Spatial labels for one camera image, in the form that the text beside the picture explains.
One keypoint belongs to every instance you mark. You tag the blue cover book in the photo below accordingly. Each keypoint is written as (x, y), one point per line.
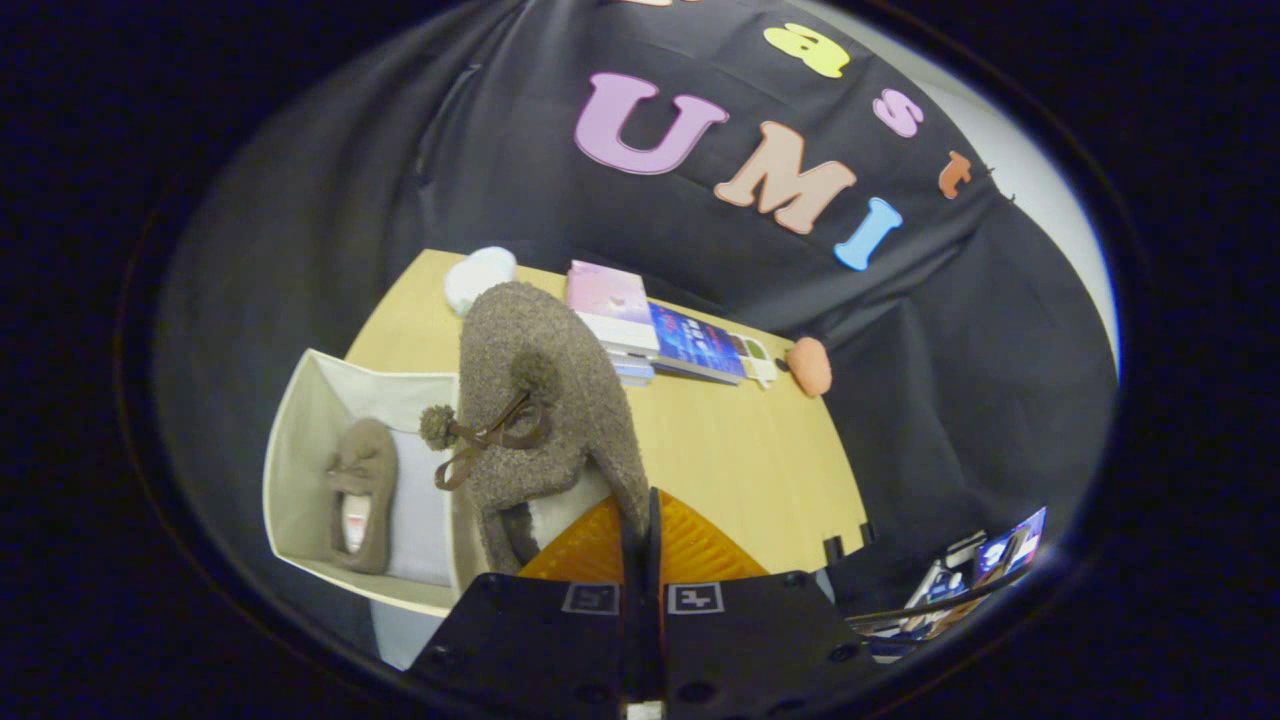
(700, 345)

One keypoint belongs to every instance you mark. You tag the green and white card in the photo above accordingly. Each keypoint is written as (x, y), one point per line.
(758, 360)

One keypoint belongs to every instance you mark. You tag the black backdrop cloth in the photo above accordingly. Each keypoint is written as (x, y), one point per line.
(1000, 350)

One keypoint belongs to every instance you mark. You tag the white and blue book pile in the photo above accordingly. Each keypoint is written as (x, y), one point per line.
(632, 368)

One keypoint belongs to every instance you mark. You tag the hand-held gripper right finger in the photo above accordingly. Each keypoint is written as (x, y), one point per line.
(760, 640)

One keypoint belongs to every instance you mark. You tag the white round plush toy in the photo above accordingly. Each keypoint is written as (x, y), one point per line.
(478, 275)

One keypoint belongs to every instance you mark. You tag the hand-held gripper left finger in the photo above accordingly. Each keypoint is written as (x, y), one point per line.
(530, 640)

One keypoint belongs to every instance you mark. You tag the orange round plush toy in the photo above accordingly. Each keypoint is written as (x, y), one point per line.
(810, 366)

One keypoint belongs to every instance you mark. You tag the brown fuzzy slipper shoe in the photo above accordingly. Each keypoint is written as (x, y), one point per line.
(362, 480)
(540, 330)

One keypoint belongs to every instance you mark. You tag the white fabric storage box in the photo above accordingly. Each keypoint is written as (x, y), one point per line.
(310, 470)

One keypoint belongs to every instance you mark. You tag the pink cover book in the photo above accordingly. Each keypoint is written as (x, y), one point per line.
(608, 300)

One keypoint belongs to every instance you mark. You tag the blue printed packet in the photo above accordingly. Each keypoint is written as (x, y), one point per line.
(1015, 545)

